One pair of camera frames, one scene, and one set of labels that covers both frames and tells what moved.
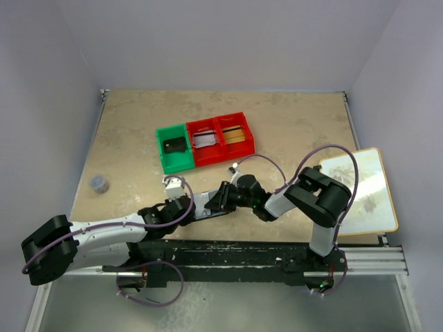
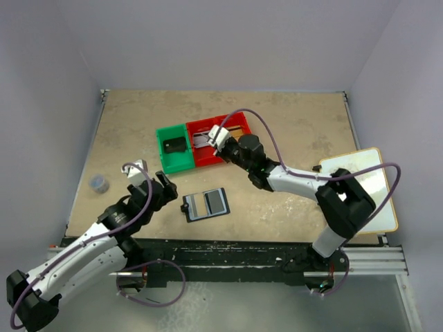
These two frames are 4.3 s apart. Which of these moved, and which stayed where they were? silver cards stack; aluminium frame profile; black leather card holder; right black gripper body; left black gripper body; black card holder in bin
Moved: right black gripper body; left black gripper body
Stayed: black leather card holder; silver cards stack; black card holder in bin; aluminium frame profile
